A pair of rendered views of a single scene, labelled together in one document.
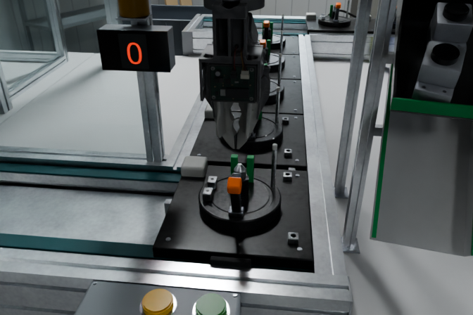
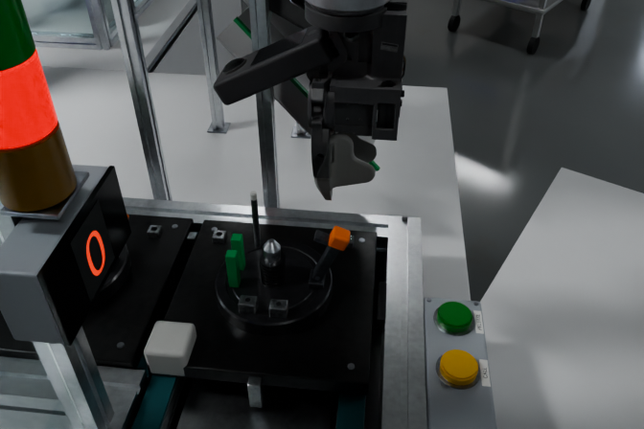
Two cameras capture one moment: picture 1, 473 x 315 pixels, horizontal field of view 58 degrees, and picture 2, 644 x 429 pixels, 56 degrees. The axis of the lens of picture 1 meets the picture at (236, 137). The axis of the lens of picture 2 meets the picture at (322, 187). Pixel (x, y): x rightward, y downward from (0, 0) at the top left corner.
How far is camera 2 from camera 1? 0.74 m
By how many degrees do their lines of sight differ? 73
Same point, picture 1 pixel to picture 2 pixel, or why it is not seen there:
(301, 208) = (287, 232)
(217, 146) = (98, 320)
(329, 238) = (332, 221)
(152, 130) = (93, 380)
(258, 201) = (290, 259)
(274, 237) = (342, 259)
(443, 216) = not seen: hidden behind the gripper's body
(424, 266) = (309, 193)
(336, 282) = (398, 223)
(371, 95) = not seen: hidden behind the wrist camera
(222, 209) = (306, 296)
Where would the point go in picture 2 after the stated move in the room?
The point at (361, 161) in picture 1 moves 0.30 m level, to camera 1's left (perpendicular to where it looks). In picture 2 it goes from (271, 144) to (252, 308)
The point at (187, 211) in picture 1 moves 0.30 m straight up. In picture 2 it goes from (288, 349) to (276, 112)
